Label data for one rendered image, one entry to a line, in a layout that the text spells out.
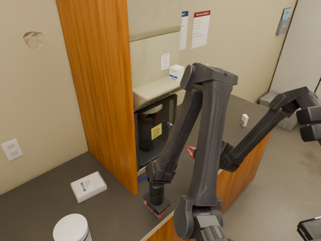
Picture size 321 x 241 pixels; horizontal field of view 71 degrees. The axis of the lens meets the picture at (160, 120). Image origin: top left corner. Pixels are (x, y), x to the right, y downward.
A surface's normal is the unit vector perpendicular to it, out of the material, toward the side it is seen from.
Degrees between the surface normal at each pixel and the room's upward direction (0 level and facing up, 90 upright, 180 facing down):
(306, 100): 60
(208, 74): 73
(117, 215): 0
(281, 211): 0
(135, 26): 90
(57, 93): 90
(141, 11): 90
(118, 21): 90
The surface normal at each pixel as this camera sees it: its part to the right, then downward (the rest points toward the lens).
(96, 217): 0.02, -0.83
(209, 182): 0.35, 0.05
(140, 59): 0.69, 0.41
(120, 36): -0.72, 0.38
